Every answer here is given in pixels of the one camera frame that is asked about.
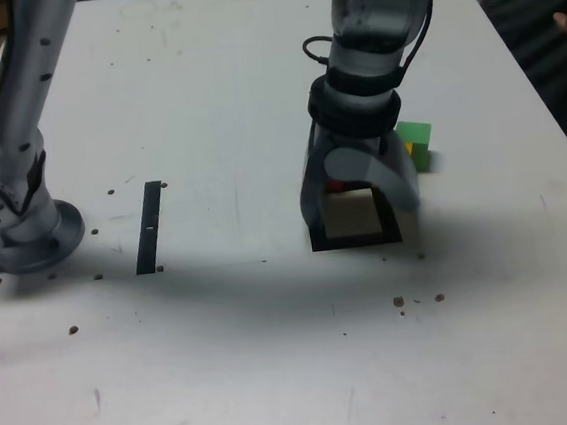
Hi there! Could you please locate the black tape square outline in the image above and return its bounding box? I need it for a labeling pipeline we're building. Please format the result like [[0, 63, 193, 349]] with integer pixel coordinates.
[[305, 183, 404, 253]]

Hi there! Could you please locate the person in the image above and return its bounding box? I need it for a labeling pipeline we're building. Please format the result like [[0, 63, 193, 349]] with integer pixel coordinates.
[[481, 0, 567, 203]]

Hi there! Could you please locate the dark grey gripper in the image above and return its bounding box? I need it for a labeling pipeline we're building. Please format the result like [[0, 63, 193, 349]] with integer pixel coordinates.
[[292, 117, 424, 228]]

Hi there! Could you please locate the black tape strip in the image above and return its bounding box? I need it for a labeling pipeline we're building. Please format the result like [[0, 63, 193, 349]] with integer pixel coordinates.
[[127, 180, 171, 277]]

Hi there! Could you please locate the green cube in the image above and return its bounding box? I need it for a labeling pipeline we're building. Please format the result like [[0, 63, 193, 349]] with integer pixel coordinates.
[[394, 118, 437, 175]]

